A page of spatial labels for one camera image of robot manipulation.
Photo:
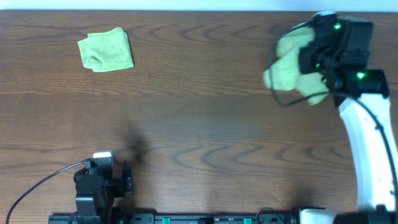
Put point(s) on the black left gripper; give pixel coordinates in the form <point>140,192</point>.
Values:
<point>127,180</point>

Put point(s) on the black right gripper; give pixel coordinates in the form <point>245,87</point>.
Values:
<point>305,53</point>

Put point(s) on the green microfiber cloth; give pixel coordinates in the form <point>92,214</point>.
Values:
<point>284,74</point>

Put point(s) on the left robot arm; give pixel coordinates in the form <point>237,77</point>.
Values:
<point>92,206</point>

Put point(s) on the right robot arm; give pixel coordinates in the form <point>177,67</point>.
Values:
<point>340,53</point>

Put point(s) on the folded green cloth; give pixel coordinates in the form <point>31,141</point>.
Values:
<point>106,51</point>

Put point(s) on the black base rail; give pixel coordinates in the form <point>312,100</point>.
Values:
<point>150,218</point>

